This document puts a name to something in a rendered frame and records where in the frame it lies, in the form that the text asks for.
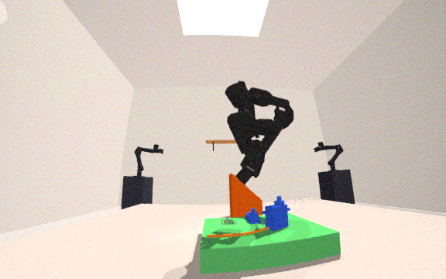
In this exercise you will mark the green flat platform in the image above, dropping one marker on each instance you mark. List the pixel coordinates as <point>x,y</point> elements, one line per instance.
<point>301,241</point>

